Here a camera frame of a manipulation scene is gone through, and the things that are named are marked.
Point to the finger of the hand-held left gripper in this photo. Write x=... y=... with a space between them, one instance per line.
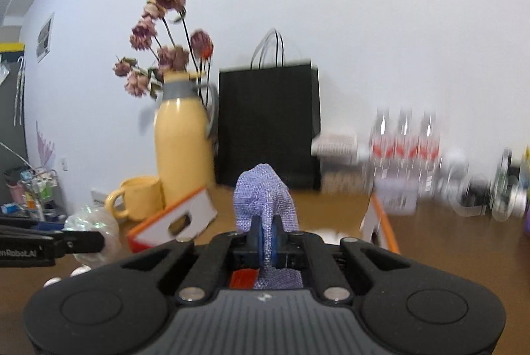
x=20 y=223
x=83 y=242

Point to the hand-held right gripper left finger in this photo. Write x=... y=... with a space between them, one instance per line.
x=256 y=241

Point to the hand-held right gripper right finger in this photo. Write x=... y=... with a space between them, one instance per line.
x=274 y=246

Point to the clear plastic wrap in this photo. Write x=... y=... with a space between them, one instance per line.
x=93 y=220

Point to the purple woven pouch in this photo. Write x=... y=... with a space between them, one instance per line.
x=265 y=193

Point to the red cardboard box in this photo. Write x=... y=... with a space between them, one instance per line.
x=196 y=210

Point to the metal storage cart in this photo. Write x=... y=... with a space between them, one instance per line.
x=31 y=189

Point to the yellow mug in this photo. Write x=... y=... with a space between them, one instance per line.
x=138 y=197

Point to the clear plastic container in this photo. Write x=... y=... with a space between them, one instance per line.
x=343 y=177

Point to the dark grey board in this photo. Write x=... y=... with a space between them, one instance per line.
x=10 y=110

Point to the yellow thermos jug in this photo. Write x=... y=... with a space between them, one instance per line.
x=182 y=148

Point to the white flat box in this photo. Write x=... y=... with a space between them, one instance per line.
x=335 y=144

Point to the black paper bag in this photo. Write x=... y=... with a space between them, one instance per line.
x=267 y=119

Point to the grey tin box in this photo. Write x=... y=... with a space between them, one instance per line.
x=395 y=193

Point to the clear water bottle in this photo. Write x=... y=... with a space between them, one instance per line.
x=381 y=148
x=404 y=148
x=427 y=150

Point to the white desk fan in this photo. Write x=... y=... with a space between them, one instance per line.
x=453 y=164

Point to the dried pink flowers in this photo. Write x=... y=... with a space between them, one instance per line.
x=169 y=57

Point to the dark small bottle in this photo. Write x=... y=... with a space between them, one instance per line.
x=507 y=168

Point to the white wall outlet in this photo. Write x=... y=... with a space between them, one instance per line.
x=97 y=195

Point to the wall socket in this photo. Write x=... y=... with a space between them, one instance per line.
x=64 y=163

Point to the purple wall sticker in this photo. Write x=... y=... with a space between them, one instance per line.
x=43 y=148

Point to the wall picture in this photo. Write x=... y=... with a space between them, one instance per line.
x=44 y=37

